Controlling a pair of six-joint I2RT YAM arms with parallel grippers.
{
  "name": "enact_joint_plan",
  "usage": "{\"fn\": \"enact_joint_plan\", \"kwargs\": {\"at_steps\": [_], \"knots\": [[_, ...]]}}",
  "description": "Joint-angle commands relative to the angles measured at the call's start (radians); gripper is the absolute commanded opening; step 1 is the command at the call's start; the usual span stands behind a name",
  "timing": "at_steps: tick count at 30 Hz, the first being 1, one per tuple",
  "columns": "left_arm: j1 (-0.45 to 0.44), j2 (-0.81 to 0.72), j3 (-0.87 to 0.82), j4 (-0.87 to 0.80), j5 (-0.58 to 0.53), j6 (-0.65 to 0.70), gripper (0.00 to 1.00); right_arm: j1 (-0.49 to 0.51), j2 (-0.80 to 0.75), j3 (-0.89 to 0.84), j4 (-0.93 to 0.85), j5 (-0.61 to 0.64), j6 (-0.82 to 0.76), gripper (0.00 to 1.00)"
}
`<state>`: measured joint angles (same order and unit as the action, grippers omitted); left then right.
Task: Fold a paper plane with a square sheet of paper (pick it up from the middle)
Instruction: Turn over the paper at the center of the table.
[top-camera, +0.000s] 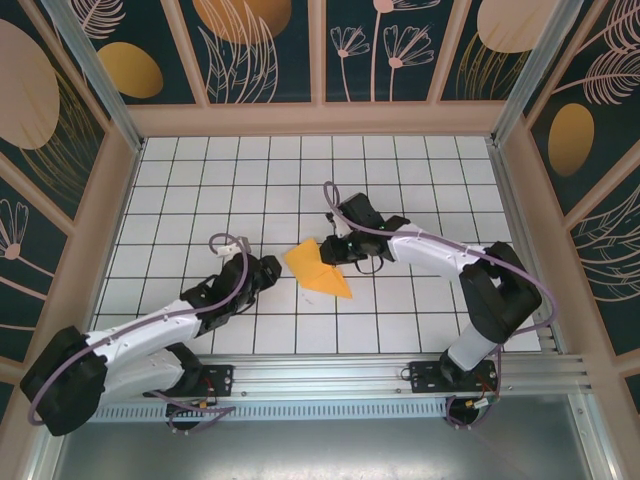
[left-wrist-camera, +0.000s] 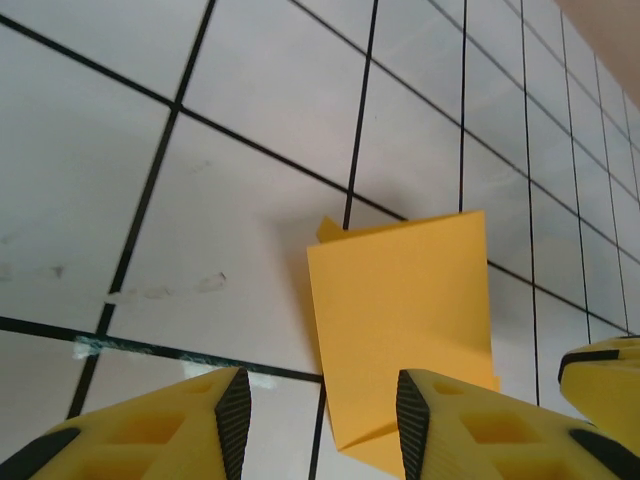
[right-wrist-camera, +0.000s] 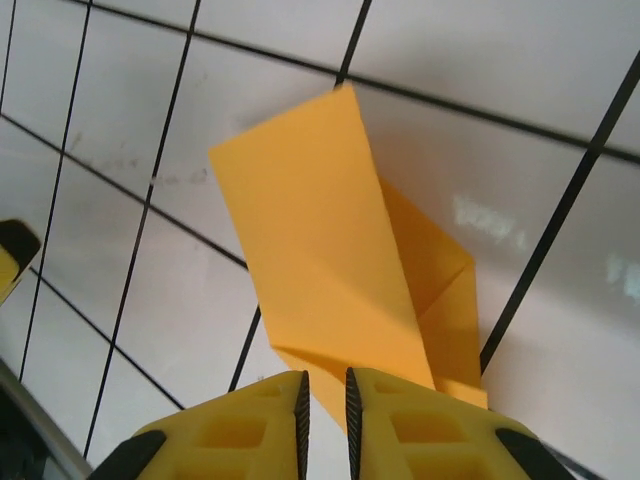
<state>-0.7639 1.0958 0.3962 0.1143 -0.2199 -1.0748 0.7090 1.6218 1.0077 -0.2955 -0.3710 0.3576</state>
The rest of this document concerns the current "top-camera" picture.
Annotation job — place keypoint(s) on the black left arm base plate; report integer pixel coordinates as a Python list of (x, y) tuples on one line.
[(222, 375)]

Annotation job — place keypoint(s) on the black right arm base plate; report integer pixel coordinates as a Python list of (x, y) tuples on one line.
[(422, 377)]

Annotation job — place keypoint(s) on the aluminium side rail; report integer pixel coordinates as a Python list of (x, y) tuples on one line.
[(507, 190)]

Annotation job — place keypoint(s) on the aluminium mounting rail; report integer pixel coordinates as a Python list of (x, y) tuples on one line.
[(320, 375)]

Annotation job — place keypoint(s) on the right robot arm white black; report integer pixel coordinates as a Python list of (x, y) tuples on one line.
[(425, 250)]

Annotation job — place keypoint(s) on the yellow power connector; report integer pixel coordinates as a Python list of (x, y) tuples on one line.
[(471, 402), (202, 401)]

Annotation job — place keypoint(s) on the orange cloth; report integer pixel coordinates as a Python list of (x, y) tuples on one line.
[(310, 270)]

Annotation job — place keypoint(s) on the grey metal sheet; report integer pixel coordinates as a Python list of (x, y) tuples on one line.
[(320, 450)]

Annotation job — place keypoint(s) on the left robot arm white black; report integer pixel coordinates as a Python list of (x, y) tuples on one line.
[(150, 325)]

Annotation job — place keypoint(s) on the aluminium frame post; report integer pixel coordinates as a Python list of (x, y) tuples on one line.
[(101, 75), (532, 70)]

